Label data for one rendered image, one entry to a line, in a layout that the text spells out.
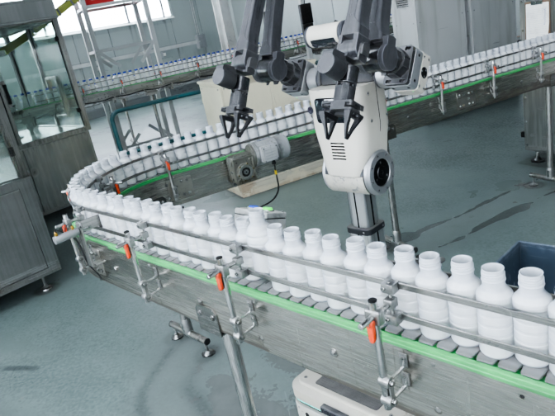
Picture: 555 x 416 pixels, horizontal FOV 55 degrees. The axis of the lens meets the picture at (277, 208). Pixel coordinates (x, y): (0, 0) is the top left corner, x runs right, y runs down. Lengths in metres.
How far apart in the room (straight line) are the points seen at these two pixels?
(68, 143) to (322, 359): 5.46
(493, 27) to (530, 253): 6.58
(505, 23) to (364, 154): 6.46
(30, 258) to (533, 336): 3.84
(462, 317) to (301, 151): 2.17
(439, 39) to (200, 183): 5.03
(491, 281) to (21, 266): 3.80
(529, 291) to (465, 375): 0.20
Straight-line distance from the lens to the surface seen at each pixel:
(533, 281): 0.94
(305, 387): 2.23
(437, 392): 1.11
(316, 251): 1.18
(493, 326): 0.99
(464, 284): 0.99
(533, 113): 5.17
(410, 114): 3.49
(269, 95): 5.46
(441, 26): 7.37
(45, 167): 6.38
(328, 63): 1.46
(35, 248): 4.39
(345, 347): 1.20
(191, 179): 2.82
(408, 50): 1.73
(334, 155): 1.88
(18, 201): 4.30
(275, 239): 1.26
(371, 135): 1.81
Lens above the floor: 1.61
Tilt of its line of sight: 19 degrees down
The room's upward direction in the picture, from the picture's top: 11 degrees counter-clockwise
